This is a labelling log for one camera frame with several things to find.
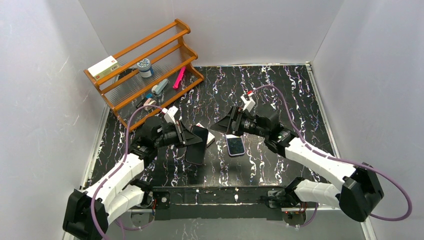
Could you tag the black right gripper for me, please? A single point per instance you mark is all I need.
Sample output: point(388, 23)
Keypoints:
point(236, 120)

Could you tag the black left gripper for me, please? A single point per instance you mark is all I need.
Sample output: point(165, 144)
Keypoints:
point(180, 133)

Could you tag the black phone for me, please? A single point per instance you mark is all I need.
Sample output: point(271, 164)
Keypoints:
point(195, 153)

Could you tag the black smartphone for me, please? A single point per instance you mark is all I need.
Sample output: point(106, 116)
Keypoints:
point(236, 145)

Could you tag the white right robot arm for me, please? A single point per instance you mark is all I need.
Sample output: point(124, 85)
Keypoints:
point(354, 189)

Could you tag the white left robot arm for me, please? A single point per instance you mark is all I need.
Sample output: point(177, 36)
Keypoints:
point(89, 212)

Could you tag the white red small box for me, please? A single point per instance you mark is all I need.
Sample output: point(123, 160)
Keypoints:
point(210, 136)

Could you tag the pink marker pen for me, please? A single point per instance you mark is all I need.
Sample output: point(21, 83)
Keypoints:
point(179, 78)

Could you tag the black front base bar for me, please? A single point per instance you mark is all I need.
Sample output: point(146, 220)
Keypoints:
point(213, 202)

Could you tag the orange wooden shelf rack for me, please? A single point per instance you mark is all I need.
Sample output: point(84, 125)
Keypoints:
point(156, 70)

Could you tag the blue white round jar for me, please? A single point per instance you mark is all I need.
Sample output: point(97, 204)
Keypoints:
point(145, 68)

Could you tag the white cardboard box on shelf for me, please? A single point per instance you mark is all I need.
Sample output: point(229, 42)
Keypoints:
point(103, 68)

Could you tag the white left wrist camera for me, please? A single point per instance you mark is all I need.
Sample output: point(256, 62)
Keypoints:
point(169, 114)

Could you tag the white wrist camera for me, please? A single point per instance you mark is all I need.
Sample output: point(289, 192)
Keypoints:
point(248, 101)
point(169, 114)

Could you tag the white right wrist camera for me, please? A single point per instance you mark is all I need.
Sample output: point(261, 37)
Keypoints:
point(248, 101)

